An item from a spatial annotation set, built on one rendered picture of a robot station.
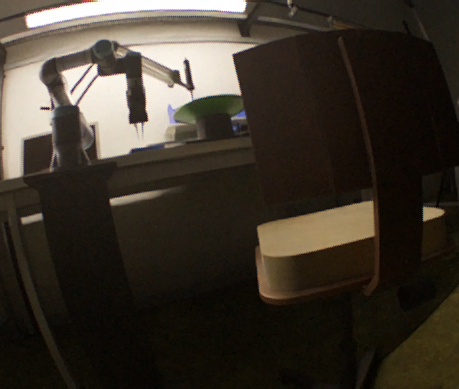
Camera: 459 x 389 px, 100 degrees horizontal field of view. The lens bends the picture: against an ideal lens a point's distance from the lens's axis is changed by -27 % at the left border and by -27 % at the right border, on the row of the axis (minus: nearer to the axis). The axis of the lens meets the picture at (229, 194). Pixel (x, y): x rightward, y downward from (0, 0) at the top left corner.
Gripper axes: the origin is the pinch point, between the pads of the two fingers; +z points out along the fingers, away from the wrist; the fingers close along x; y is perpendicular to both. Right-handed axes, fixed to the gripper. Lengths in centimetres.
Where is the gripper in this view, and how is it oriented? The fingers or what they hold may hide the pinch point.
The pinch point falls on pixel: (141, 140)
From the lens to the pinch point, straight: 99.2
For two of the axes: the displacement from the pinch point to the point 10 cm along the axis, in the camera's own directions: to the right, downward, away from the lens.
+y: -3.9, -4.1, 8.3
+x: -9.2, 1.9, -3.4
